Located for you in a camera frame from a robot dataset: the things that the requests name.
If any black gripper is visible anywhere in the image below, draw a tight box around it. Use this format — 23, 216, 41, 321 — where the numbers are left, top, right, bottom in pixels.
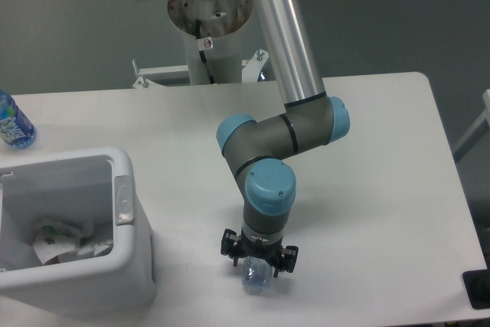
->
220, 229, 298, 277

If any clear plastic bottle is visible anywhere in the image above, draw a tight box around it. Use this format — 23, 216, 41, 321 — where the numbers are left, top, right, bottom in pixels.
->
242, 257, 274, 295

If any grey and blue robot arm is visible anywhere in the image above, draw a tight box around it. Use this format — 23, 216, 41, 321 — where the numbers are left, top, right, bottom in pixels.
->
167, 0, 350, 277

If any white plastic trash can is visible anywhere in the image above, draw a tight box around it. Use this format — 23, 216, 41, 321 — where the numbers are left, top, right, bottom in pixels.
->
1, 147, 157, 315

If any black device at table edge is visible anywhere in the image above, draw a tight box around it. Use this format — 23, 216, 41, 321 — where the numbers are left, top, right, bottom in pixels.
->
462, 269, 489, 310

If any blue labelled water bottle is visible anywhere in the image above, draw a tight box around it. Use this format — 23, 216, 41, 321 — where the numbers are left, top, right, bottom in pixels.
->
1, 90, 36, 149

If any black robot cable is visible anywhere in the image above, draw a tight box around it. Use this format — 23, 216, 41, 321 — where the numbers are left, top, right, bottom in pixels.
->
194, 18, 217, 85

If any white frame at right edge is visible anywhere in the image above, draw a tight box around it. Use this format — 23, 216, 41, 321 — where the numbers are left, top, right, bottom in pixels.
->
452, 89, 489, 163

